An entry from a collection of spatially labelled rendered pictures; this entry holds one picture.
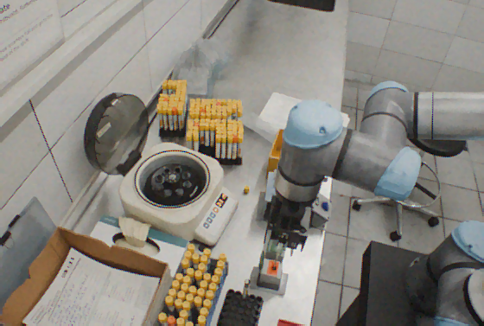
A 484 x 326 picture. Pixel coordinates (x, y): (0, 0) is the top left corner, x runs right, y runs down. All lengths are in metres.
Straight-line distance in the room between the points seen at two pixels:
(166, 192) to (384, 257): 0.57
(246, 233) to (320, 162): 0.55
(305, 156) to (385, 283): 0.52
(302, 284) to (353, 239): 1.22
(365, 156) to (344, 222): 1.72
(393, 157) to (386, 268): 0.50
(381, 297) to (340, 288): 1.07
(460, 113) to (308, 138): 0.24
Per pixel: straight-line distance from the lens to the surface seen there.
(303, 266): 0.99
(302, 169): 0.52
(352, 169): 0.50
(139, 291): 0.89
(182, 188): 0.99
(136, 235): 0.93
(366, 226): 2.24
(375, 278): 0.95
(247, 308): 0.90
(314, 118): 0.49
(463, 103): 0.60
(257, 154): 1.21
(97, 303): 0.90
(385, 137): 0.53
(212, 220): 0.98
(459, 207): 2.64
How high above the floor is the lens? 1.74
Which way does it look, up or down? 44 degrees down
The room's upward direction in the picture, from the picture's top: 5 degrees clockwise
